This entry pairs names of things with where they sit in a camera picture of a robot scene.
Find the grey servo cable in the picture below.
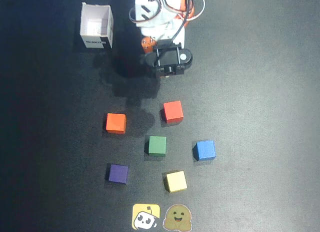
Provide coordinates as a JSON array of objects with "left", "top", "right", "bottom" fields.
[{"left": 128, "top": 6, "right": 141, "bottom": 25}]

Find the white cable loop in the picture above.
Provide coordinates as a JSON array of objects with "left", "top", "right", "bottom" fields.
[{"left": 186, "top": 0, "right": 206, "bottom": 21}]

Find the hugging face emoji sticker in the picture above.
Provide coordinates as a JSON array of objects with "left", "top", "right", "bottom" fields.
[{"left": 162, "top": 204, "right": 193, "bottom": 231}]

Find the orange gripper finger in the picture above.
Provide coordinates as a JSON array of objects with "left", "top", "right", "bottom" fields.
[{"left": 141, "top": 36, "right": 158, "bottom": 54}]

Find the black cable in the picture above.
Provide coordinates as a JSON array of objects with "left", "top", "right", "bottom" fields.
[{"left": 168, "top": 9, "right": 193, "bottom": 46}]

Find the blue wooden cube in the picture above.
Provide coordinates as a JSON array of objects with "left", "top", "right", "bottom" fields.
[{"left": 193, "top": 139, "right": 217, "bottom": 162}]

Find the purple wooden cube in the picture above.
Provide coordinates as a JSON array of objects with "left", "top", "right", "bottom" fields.
[{"left": 107, "top": 163, "right": 130, "bottom": 184}]

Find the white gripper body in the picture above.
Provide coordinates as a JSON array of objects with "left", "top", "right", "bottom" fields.
[{"left": 139, "top": 19, "right": 186, "bottom": 50}]

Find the orange wooden cube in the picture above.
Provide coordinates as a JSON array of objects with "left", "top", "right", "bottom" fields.
[{"left": 105, "top": 112, "right": 128, "bottom": 135}]

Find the yellow wooden cube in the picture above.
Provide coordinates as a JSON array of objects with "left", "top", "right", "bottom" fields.
[{"left": 163, "top": 170, "right": 188, "bottom": 193}]

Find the red wooden cube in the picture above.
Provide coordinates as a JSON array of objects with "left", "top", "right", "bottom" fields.
[{"left": 161, "top": 100, "right": 185, "bottom": 124}]

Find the white open cardboard box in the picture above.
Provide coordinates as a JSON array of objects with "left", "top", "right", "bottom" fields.
[{"left": 79, "top": 2, "right": 115, "bottom": 50}]

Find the yellow robot logo sticker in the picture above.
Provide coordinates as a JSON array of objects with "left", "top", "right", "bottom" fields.
[{"left": 131, "top": 203, "right": 161, "bottom": 230}]

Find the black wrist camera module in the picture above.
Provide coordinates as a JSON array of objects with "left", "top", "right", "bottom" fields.
[{"left": 144, "top": 42, "right": 194, "bottom": 79}]

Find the green wooden cube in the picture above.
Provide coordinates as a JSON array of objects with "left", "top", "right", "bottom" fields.
[{"left": 147, "top": 135, "right": 167, "bottom": 157}]

